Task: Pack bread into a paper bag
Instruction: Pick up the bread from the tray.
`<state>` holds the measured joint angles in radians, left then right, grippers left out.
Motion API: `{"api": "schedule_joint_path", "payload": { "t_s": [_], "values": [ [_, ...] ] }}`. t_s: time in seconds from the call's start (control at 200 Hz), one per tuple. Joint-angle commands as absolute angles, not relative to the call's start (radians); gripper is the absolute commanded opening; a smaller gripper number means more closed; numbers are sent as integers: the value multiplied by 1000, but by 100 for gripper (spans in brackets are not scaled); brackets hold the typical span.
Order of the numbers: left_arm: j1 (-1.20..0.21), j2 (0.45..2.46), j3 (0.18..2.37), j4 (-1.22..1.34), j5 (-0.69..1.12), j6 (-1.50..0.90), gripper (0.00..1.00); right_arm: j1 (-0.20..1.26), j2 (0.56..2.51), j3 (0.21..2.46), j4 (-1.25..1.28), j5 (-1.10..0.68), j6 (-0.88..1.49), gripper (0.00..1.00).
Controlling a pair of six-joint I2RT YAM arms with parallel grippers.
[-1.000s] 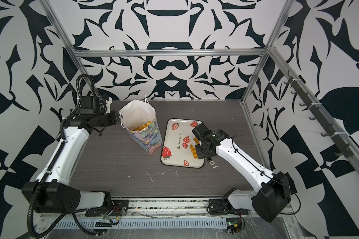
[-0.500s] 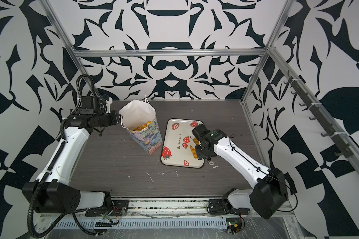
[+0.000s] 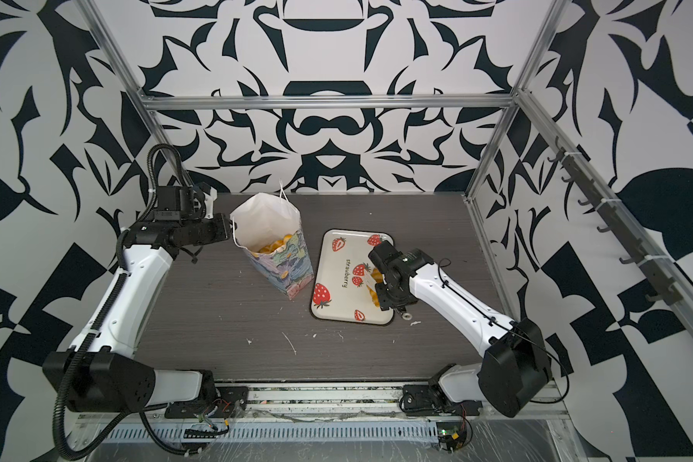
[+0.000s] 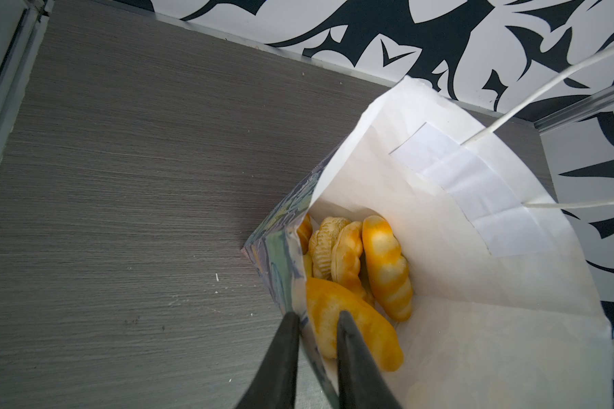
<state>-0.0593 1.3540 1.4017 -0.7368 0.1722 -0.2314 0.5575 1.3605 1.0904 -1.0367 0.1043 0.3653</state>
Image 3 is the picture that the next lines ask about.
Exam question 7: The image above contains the croissant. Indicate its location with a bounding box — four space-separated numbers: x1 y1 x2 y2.
364 269 383 308
258 234 293 254

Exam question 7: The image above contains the white floral paper bag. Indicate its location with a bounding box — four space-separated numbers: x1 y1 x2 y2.
231 192 314 300

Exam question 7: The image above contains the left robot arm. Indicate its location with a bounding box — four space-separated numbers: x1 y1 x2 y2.
42 183 231 413

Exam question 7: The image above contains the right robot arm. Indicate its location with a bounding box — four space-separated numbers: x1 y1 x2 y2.
369 242 552 418

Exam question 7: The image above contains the white strawberry tray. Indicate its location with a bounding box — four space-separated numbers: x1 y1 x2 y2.
311 229 394 325

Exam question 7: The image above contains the small circuit board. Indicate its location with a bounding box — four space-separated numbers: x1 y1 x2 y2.
437 421 474 454

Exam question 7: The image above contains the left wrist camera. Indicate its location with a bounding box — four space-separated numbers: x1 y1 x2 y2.
198 182 218 219

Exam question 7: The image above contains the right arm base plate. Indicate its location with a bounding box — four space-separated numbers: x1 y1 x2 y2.
398 385 482 417

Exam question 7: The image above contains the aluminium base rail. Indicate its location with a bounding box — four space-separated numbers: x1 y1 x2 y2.
74 380 567 423

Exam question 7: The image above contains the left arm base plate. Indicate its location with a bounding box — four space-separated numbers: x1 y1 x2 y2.
165 386 249 419

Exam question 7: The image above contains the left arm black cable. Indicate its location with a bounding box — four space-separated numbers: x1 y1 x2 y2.
51 142 232 462

